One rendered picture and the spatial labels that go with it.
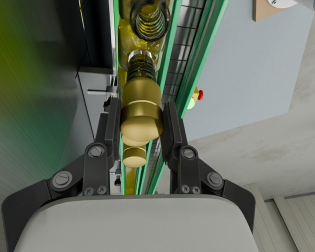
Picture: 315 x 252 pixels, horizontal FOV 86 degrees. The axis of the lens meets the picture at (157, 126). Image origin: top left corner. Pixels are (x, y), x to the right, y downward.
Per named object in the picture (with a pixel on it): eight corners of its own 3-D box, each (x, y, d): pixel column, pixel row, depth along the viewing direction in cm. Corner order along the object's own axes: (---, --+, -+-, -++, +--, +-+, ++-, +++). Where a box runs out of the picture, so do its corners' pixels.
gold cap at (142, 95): (122, 74, 14) (118, 112, 11) (164, 78, 15) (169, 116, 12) (122, 105, 17) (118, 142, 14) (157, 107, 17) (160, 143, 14)
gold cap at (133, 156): (139, 127, 25) (139, 154, 22) (149, 139, 27) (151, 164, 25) (119, 134, 26) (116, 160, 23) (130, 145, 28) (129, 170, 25)
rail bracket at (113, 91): (92, 65, 42) (80, 101, 34) (120, 67, 44) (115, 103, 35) (94, 78, 46) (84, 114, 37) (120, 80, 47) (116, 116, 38)
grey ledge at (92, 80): (84, 53, 49) (75, 75, 42) (115, 56, 50) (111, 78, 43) (109, 179, 121) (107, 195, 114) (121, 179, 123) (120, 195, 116)
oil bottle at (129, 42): (126, -18, 30) (115, 32, 17) (156, -13, 31) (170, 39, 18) (125, 17, 34) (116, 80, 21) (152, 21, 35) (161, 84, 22)
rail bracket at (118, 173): (107, 154, 77) (103, 183, 68) (122, 155, 78) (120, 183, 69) (108, 159, 80) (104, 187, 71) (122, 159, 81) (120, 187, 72)
